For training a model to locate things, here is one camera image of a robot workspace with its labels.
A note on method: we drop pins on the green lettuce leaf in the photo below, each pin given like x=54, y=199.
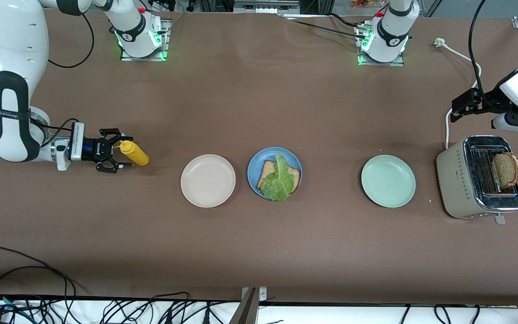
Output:
x=279, y=182

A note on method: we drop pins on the grey metal table bracket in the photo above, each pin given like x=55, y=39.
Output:
x=249, y=310

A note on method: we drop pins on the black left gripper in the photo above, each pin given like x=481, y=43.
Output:
x=487, y=97

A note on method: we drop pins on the beige plate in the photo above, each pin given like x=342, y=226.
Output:
x=208, y=181

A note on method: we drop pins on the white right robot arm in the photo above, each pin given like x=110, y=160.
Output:
x=11, y=54

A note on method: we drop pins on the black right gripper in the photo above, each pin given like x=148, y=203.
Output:
x=92, y=149

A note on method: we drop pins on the orange packet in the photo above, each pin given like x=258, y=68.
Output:
x=364, y=3

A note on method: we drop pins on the light green plate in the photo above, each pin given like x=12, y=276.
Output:
x=388, y=181

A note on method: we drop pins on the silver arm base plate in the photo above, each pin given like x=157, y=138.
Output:
x=167, y=45
x=382, y=64

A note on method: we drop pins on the blue plate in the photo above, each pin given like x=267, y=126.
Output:
x=253, y=173

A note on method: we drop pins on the brown toast bread slice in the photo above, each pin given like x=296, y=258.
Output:
x=506, y=171
x=268, y=170

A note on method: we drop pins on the beige chrome toaster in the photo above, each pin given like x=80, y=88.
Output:
x=457, y=180

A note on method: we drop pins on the silver aluminium frame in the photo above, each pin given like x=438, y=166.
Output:
x=265, y=6

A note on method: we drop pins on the yellow mustard squeeze bottle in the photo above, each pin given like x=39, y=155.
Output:
x=135, y=154

